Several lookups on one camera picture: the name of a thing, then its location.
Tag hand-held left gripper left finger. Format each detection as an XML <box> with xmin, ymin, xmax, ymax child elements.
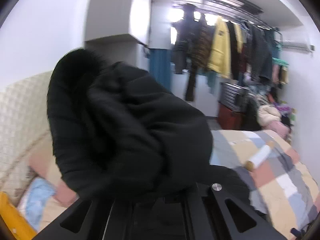
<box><xmin>32</xmin><ymin>197</ymin><xmax>114</xmax><ymax>240</ymax></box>

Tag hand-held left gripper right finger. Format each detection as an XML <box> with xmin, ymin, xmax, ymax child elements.
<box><xmin>185</xmin><ymin>182</ymin><xmax>278</xmax><ymax>240</ymax></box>

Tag black padded coat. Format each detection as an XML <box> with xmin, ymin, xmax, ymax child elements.
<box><xmin>47</xmin><ymin>48</ymin><xmax>251</xmax><ymax>204</ymax></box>

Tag pile of clothes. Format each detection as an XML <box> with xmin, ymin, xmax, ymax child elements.
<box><xmin>246</xmin><ymin>85</ymin><xmax>297</xmax><ymax>141</ymax></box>

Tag green clothes hanger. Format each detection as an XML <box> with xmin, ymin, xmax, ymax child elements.
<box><xmin>271</xmin><ymin>57</ymin><xmax>290</xmax><ymax>67</ymax></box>

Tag dark hanging clothes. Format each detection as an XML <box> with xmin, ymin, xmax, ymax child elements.
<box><xmin>244</xmin><ymin>22</ymin><xmax>273</xmax><ymax>81</ymax></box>

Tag white roll with wooden ends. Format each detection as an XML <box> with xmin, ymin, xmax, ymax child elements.
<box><xmin>245</xmin><ymin>141</ymin><xmax>275</xmax><ymax>172</ymax></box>

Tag patchwork blanket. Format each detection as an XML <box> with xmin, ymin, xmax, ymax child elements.
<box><xmin>209</xmin><ymin>129</ymin><xmax>318</xmax><ymax>240</ymax></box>

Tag light blue pillow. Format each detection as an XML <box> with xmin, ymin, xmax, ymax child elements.
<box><xmin>17</xmin><ymin>177</ymin><xmax>57</xmax><ymax>221</ymax></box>

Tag peach bed sheet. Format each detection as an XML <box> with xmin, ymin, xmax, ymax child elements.
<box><xmin>27</xmin><ymin>134</ymin><xmax>81</xmax><ymax>232</ymax></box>

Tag red cabinet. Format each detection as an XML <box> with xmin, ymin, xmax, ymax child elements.
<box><xmin>217</xmin><ymin>104</ymin><xmax>244</xmax><ymax>130</ymax></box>

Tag yellow box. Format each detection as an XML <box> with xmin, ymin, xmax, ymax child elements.
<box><xmin>0</xmin><ymin>191</ymin><xmax>37</xmax><ymax>240</ymax></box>

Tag grey ribbed suitcase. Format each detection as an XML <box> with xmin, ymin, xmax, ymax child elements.
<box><xmin>219</xmin><ymin>82</ymin><xmax>248</xmax><ymax>111</ymax></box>

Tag black hanging pants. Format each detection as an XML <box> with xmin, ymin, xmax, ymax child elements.
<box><xmin>184</xmin><ymin>67</ymin><xmax>198</xmax><ymax>102</ymax></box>

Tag teal hanging garment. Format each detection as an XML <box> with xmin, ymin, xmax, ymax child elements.
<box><xmin>206</xmin><ymin>71</ymin><xmax>217</xmax><ymax>94</ymax></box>

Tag beige quilted headboard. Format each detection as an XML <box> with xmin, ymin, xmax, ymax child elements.
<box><xmin>0</xmin><ymin>71</ymin><xmax>54</xmax><ymax>196</ymax></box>

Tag teal curtain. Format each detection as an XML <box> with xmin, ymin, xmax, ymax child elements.
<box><xmin>149</xmin><ymin>48</ymin><xmax>173</xmax><ymax>91</ymax></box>

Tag yellow hanging jacket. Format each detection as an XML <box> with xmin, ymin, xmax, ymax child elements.
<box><xmin>207</xmin><ymin>16</ymin><xmax>244</xmax><ymax>79</ymax></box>

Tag brown patterned hanging garment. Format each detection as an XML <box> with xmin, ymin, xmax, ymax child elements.
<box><xmin>190</xmin><ymin>15</ymin><xmax>216</xmax><ymax>73</ymax></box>

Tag dark hanging jacket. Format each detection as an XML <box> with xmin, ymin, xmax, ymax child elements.
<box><xmin>172</xmin><ymin>4</ymin><xmax>201</xmax><ymax>74</ymax></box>

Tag white air conditioner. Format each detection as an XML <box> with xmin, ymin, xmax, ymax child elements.
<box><xmin>279</xmin><ymin>39</ymin><xmax>314</xmax><ymax>53</ymax></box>

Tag ceiling drying rack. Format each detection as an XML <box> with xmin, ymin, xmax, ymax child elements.
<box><xmin>172</xmin><ymin>0</ymin><xmax>278</xmax><ymax>32</ymax></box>

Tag white wall cabinet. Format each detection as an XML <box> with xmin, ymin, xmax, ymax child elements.
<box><xmin>84</xmin><ymin>0</ymin><xmax>153</xmax><ymax>48</ymax></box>

